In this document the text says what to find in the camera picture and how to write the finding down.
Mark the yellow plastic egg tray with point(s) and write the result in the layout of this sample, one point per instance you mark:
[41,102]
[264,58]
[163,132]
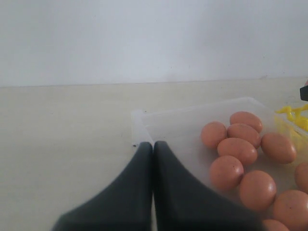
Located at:
[293,122]

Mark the brown egg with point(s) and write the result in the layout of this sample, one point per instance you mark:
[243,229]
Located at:
[257,190]
[301,177]
[226,173]
[244,132]
[291,209]
[213,133]
[278,148]
[250,119]
[274,225]

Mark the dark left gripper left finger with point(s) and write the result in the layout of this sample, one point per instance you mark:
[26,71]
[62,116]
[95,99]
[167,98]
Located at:
[125,205]

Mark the brown egg second row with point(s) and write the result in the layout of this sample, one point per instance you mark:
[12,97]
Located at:
[244,151]

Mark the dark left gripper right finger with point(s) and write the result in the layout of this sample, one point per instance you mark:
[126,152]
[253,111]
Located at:
[183,203]

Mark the clear plastic box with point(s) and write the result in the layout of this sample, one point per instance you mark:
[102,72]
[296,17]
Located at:
[181,130]

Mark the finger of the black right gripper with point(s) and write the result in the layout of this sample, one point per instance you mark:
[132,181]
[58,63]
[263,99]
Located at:
[304,93]

